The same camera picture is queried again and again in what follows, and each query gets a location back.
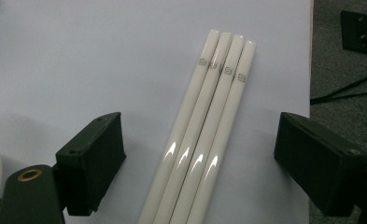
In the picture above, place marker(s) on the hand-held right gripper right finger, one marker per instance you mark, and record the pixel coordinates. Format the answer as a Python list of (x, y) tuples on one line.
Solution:
[(321, 161)]

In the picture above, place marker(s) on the black metal stand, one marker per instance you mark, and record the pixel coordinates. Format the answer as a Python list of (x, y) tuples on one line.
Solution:
[(361, 34)]

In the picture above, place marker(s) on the row of white chopsticks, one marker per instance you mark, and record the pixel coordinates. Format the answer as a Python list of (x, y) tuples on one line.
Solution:
[(203, 140)]

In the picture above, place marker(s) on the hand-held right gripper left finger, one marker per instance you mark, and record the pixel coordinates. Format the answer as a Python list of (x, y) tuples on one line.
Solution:
[(91, 161)]

